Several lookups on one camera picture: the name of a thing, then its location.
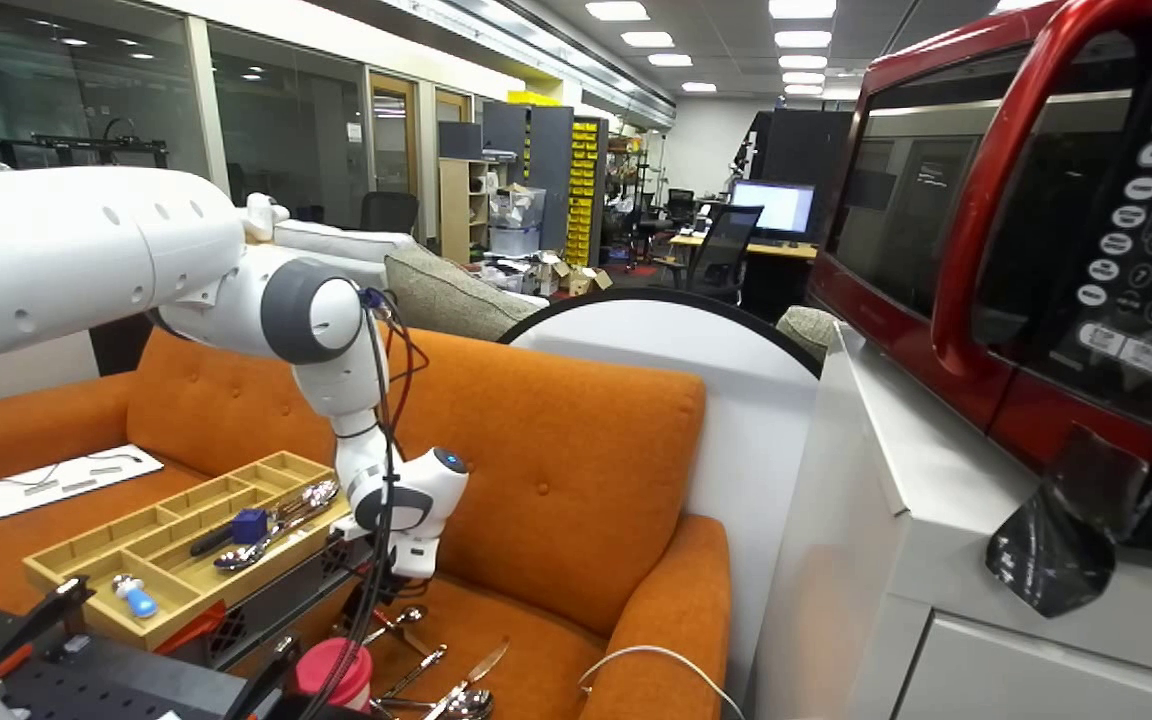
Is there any white paper sheet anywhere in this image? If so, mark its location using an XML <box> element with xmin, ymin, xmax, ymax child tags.
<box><xmin>0</xmin><ymin>440</ymin><xmax>170</xmax><ymax>522</ymax></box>

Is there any orange fabric couch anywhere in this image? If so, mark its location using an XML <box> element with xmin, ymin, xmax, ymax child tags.
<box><xmin>0</xmin><ymin>325</ymin><xmax>737</xmax><ymax>720</ymax></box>

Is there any wooden cutlery tray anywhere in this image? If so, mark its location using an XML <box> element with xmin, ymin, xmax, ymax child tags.
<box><xmin>20</xmin><ymin>448</ymin><xmax>351</xmax><ymax>650</ymax></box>

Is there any black utensil handle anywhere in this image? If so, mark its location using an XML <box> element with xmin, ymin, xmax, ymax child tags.
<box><xmin>188</xmin><ymin>522</ymin><xmax>245</xmax><ymax>559</ymax></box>

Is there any computer monitor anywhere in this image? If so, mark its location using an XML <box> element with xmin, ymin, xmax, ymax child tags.
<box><xmin>729</xmin><ymin>176</ymin><xmax>819</xmax><ymax>238</ymax></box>

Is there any silver soup spoon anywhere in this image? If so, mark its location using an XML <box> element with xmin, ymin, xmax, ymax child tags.
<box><xmin>379</xmin><ymin>643</ymin><xmax>452</xmax><ymax>705</ymax></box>

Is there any pink lidded cup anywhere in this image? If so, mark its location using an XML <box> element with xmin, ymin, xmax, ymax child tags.
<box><xmin>293</xmin><ymin>634</ymin><xmax>376</xmax><ymax>714</ymax></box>

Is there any small silver teaspoon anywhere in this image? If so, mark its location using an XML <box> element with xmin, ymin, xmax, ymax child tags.
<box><xmin>369</xmin><ymin>602</ymin><xmax>433</xmax><ymax>638</ymax></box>

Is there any yellow shelf panel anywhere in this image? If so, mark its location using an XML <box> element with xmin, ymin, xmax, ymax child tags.
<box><xmin>565</xmin><ymin>115</ymin><xmax>610</xmax><ymax>272</ymax></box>

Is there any white partition box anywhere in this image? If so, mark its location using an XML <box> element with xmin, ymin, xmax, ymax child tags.
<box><xmin>0</xmin><ymin>333</ymin><xmax>104</xmax><ymax>414</ymax></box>

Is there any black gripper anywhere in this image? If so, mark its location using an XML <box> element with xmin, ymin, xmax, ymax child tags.
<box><xmin>369</xmin><ymin>572</ymin><xmax>433</xmax><ymax>614</ymax></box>

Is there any white sofa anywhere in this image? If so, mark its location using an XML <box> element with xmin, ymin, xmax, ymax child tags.
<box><xmin>249</xmin><ymin>190</ymin><xmax>421</xmax><ymax>272</ymax></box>

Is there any beige cushion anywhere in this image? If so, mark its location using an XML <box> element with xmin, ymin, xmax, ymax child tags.
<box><xmin>771</xmin><ymin>301</ymin><xmax>863</xmax><ymax>368</ymax></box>

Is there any white cable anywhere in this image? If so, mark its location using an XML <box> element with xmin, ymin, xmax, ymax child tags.
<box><xmin>571</xmin><ymin>638</ymin><xmax>749</xmax><ymax>720</ymax></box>

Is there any red microwave oven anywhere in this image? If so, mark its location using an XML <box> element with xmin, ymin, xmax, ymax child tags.
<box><xmin>807</xmin><ymin>0</ymin><xmax>1152</xmax><ymax>572</ymax></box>

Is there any grey cushion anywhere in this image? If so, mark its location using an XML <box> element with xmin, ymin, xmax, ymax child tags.
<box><xmin>379</xmin><ymin>242</ymin><xmax>553</xmax><ymax>342</ymax></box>

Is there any white cabinet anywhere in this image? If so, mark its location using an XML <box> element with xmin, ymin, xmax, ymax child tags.
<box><xmin>749</xmin><ymin>335</ymin><xmax>1152</xmax><ymax>720</ymax></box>

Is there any black office chair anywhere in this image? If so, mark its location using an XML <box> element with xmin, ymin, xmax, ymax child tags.
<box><xmin>683</xmin><ymin>198</ymin><xmax>768</xmax><ymax>308</ymax></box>

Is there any large silver serving spoon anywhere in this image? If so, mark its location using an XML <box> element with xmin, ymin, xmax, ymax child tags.
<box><xmin>213</xmin><ymin>477</ymin><xmax>346</xmax><ymax>576</ymax></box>

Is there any white round black-rimmed panel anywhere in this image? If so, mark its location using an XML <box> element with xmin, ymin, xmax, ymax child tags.
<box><xmin>499</xmin><ymin>287</ymin><xmax>829</xmax><ymax>695</ymax></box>

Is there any black red-tipped tool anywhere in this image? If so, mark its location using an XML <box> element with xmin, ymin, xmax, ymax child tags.
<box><xmin>0</xmin><ymin>572</ymin><xmax>98</xmax><ymax>684</ymax></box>

